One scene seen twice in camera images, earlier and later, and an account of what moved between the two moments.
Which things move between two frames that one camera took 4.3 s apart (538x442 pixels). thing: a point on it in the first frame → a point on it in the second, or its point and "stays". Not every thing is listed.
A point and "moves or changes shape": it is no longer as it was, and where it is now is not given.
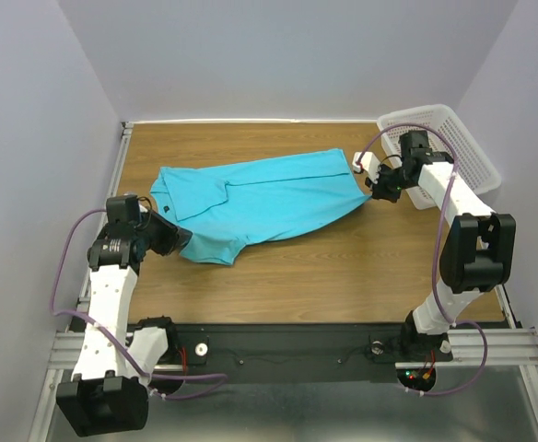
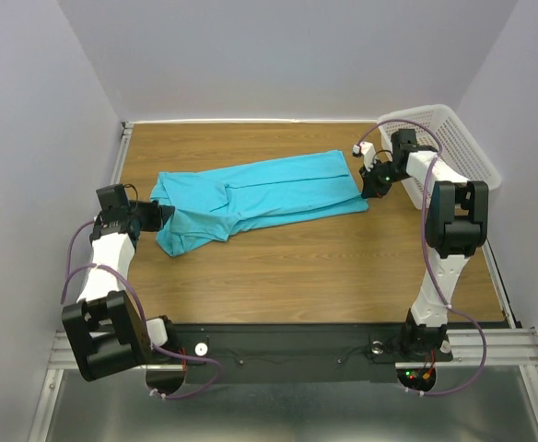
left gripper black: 159,234 → 157,216
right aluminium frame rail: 506,305 stays
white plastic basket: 446,134 stays
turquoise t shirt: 228,205 moves or changes shape
